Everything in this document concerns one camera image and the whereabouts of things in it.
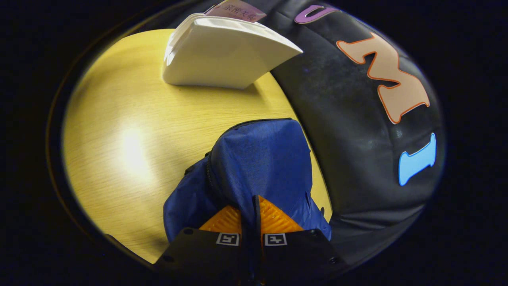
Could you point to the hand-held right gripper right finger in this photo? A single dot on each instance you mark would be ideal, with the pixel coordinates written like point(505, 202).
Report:
point(260, 262)

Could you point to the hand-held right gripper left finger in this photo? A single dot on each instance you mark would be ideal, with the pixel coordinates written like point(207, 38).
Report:
point(244, 262)

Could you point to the blue schoolbag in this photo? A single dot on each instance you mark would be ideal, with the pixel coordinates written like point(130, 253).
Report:
point(258, 159)

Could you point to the pink book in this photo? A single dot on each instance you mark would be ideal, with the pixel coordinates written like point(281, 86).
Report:
point(238, 10)

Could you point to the black backdrop cloth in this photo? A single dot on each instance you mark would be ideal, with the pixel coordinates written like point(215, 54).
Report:
point(349, 139)

